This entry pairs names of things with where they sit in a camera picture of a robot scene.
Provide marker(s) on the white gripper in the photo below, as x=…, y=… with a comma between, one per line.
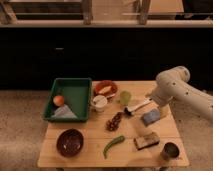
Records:
x=163, y=109

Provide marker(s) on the blue sponge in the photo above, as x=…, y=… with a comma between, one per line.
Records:
x=151, y=117

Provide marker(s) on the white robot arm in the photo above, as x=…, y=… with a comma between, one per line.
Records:
x=173, y=83

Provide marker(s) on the metal cup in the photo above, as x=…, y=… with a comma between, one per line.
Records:
x=170, y=151

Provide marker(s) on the light green plastic cup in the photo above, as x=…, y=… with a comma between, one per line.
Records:
x=124, y=98

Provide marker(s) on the white plastic cup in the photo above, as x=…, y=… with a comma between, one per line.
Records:
x=99, y=103

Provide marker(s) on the wooden table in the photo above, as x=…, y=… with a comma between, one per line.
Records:
x=122, y=155

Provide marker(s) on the green chili pepper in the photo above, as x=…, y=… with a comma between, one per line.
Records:
x=113, y=142

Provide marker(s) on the dark grape bunch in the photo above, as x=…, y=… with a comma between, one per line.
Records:
x=113, y=124

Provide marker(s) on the orange bowl with food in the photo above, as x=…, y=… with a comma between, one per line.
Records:
x=105, y=87

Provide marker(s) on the green plastic tray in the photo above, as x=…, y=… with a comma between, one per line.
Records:
x=77, y=94

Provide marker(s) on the dark brown bowl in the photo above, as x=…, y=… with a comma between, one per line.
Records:
x=69, y=143

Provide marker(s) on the grey folded cloth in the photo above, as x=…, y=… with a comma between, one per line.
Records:
x=64, y=112

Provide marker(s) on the red apple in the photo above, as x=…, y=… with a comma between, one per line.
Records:
x=59, y=100

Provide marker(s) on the white handled brush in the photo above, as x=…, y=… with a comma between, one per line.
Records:
x=130, y=109

